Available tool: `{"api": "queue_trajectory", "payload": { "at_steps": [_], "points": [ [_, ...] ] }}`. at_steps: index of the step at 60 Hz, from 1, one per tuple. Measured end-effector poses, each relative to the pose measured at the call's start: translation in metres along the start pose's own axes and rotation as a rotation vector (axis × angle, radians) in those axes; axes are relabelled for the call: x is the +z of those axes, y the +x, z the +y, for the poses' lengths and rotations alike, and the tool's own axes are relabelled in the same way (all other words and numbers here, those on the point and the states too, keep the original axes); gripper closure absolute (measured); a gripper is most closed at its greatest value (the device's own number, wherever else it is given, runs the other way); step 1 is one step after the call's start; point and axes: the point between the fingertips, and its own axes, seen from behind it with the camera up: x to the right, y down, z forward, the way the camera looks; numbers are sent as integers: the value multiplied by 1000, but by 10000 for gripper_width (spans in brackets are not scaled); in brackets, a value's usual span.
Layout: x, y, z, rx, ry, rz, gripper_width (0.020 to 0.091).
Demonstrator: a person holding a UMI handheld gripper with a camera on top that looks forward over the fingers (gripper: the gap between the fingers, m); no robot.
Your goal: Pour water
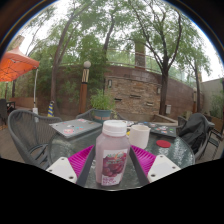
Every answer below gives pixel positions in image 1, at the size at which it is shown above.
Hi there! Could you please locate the black jacket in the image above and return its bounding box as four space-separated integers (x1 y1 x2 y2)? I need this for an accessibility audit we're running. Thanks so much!
177 112 211 155

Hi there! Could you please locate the green plant in teal pot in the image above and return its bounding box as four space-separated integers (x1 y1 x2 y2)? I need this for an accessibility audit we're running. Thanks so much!
89 88 117 124

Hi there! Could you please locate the grey laptop with stickers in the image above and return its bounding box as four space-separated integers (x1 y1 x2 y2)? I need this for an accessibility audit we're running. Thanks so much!
49 117 103 140

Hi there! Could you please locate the flat round red coaster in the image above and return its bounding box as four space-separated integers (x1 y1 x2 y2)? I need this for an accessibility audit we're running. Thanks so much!
155 139 172 149

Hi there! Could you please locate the slim-trunked tree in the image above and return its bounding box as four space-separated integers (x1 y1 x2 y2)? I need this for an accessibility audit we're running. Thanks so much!
23 0 111 116

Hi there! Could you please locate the blue yellow striped cone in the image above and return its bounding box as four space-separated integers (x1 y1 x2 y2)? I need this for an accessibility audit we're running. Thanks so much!
46 100 56 118

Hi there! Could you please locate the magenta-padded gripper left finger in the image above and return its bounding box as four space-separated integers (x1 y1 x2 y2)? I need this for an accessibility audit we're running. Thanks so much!
45 144 98 188

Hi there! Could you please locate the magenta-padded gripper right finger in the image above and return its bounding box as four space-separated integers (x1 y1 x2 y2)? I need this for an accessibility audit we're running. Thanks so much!
128 144 183 186

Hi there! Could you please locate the pink juice bottle white cap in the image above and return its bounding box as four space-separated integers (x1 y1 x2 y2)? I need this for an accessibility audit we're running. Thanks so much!
94 119 132 187

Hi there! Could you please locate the dark-trunked tree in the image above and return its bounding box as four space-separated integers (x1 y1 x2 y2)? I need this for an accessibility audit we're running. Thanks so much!
123 0 214 116

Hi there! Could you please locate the group of dark patio chairs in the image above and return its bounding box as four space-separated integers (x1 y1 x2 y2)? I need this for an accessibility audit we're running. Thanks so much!
0 98 16 126

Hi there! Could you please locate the orange canopy tent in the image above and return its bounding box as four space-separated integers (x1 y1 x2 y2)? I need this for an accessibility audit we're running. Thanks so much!
0 46 41 84

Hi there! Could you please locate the brown lamp post white globe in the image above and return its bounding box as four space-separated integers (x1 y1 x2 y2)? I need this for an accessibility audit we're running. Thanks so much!
192 86 199 114
78 60 92 115

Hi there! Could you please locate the white ribbed cup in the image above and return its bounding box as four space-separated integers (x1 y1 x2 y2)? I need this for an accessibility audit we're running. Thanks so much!
128 124 152 150

